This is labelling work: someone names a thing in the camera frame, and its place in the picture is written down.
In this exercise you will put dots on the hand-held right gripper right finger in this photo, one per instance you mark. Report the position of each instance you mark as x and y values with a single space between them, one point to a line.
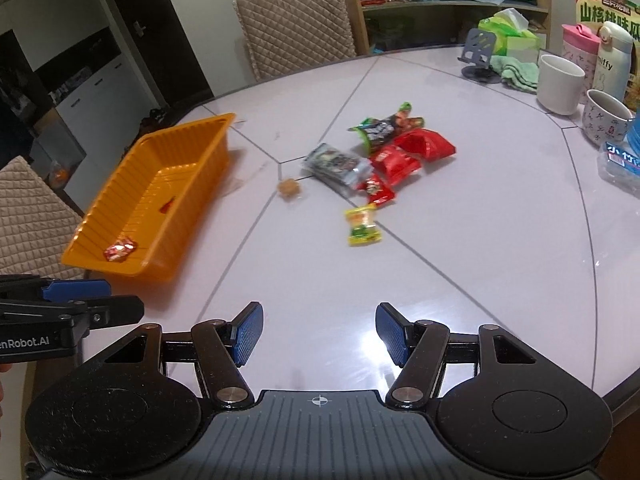
392 332

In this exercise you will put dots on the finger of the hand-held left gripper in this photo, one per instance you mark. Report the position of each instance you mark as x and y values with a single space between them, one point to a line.
115 309
75 290

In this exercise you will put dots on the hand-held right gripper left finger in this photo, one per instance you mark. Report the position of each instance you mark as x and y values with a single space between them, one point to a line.
247 332

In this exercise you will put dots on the yellow green candy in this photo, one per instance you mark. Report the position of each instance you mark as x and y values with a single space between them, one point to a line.
362 227

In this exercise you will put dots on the orange plastic tray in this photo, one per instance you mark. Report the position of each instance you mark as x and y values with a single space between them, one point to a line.
125 175

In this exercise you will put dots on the red cartoon face candy packet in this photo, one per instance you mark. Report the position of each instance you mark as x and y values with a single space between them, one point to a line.
376 191

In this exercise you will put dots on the red snack packet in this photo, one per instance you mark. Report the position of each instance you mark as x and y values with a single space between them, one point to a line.
427 142
395 162

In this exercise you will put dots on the silver dark snack packet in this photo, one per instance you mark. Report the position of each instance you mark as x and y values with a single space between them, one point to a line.
332 165

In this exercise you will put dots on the red white wrapped candy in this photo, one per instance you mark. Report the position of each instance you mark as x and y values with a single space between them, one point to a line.
120 251

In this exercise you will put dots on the beige quilted chair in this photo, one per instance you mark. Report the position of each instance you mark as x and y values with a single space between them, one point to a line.
30 220
295 25

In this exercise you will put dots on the small red candy packet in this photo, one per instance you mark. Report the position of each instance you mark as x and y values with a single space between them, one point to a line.
167 205

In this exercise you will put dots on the brown wrapped candy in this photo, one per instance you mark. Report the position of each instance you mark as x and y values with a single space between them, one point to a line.
290 189

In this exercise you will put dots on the pair of dark shoes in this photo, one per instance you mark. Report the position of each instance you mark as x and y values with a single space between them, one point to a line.
155 119

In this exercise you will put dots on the white cabinet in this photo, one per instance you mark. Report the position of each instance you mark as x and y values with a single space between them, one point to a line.
100 100

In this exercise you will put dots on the dark green snack packet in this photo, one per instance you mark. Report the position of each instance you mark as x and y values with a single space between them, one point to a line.
377 130

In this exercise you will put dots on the green orange wrapped candy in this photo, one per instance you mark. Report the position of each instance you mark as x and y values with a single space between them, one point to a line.
406 110

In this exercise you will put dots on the dark door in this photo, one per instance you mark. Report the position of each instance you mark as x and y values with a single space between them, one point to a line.
150 25

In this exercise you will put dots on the blue plastic tissue pack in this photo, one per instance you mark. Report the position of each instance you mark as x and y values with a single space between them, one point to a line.
620 165

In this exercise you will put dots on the green cloth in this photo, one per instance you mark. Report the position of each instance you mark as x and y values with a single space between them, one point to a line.
515 72

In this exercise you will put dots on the grey phone stand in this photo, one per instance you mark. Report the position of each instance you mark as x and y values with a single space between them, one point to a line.
477 55

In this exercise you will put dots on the white patterned mug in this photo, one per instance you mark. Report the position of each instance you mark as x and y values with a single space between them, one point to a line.
602 117

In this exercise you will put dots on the white cup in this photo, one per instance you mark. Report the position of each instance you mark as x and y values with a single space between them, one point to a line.
560 82

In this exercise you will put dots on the green tissue box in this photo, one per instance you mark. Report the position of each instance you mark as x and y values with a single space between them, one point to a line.
507 30

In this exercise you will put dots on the wooden shelf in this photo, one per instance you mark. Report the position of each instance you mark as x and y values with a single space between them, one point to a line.
400 5

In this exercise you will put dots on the pink tumbler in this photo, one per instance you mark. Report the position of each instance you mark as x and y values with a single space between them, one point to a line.
580 47

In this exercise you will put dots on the white thermos bottle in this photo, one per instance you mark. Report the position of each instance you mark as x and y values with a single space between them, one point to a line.
612 60

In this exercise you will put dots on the large yellow snack bag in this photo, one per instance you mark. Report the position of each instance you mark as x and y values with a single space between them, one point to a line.
607 5

